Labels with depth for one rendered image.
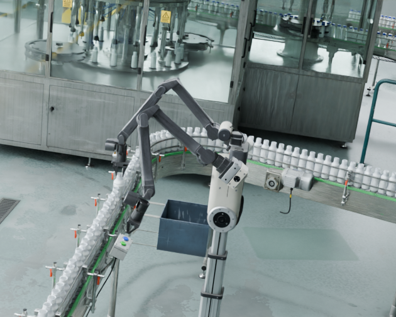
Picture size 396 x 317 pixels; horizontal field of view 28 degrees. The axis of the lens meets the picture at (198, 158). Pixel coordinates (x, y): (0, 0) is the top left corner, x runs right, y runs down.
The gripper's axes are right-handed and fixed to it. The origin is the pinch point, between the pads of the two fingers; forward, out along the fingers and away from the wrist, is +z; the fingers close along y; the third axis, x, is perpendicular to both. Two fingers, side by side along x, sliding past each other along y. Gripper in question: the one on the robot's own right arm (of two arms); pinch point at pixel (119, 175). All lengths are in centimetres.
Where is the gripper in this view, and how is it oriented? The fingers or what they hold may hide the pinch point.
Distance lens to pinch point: 472.1
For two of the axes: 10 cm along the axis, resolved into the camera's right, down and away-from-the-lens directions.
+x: -1.2, 3.3, -9.4
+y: -9.9, -1.5, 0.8
